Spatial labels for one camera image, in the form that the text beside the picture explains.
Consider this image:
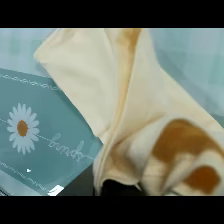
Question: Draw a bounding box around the pale yellow T-shirt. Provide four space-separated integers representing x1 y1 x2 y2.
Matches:
33 28 224 197

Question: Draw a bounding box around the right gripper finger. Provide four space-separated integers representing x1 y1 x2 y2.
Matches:
100 179 144 197

